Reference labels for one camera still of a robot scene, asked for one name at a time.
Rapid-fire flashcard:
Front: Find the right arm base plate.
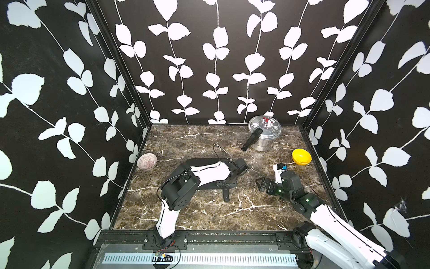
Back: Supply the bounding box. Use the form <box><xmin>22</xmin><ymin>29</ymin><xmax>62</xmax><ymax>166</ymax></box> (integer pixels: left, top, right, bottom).
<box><xmin>275</xmin><ymin>231</ymin><xmax>314</xmax><ymax>253</ymax></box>

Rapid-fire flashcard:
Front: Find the black cutting board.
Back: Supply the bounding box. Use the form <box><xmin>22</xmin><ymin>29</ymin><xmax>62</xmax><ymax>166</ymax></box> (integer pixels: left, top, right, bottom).
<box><xmin>167</xmin><ymin>158</ymin><xmax>228</xmax><ymax>190</ymax></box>

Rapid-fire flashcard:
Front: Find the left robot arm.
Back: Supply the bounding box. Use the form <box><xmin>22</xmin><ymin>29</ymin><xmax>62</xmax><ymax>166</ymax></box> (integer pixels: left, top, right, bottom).
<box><xmin>155</xmin><ymin>158</ymin><xmax>247</xmax><ymax>240</ymax></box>

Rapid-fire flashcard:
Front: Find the steel pressure cooker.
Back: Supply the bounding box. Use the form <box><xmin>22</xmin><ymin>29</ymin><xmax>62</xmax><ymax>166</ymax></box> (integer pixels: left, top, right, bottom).
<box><xmin>241</xmin><ymin>115</ymin><xmax>282</xmax><ymax>152</ymax></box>

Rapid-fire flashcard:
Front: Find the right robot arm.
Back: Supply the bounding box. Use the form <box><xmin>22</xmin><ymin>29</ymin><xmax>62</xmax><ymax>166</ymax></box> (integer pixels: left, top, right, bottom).
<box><xmin>256</xmin><ymin>169</ymin><xmax>407</xmax><ymax>269</ymax></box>

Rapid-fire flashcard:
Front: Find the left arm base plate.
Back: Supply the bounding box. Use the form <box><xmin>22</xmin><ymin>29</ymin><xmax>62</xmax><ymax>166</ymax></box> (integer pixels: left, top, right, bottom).
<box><xmin>142</xmin><ymin>230</ymin><xmax>189</xmax><ymax>251</ymax></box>

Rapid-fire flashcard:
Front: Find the white perforated rail strip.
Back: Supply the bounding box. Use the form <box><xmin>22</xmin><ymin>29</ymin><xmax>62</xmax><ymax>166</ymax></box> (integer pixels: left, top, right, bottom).
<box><xmin>101</xmin><ymin>253</ymin><xmax>297</xmax><ymax>267</ymax></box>

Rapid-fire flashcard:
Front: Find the cleaver knife black handle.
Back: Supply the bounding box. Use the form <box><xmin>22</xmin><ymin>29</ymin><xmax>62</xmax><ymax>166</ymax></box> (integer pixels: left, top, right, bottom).
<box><xmin>222</xmin><ymin>187</ymin><xmax>230</xmax><ymax>202</ymax></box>

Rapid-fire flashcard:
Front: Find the yellow bowl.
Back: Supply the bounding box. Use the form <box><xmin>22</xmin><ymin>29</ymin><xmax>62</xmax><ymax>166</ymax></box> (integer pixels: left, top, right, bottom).
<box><xmin>292</xmin><ymin>149</ymin><xmax>312</xmax><ymax>166</ymax></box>

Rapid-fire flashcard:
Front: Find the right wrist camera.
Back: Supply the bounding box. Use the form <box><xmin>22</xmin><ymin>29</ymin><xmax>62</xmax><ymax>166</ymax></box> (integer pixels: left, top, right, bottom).
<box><xmin>273</xmin><ymin>163</ymin><xmax>287</xmax><ymax>184</ymax></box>

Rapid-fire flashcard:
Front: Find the pink ribbed bowl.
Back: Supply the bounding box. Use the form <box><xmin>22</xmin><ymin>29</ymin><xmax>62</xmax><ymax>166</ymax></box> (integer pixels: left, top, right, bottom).
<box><xmin>137</xmin><ymin>153</ymin><xmax>157</xmax><ymax>170</ymax></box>

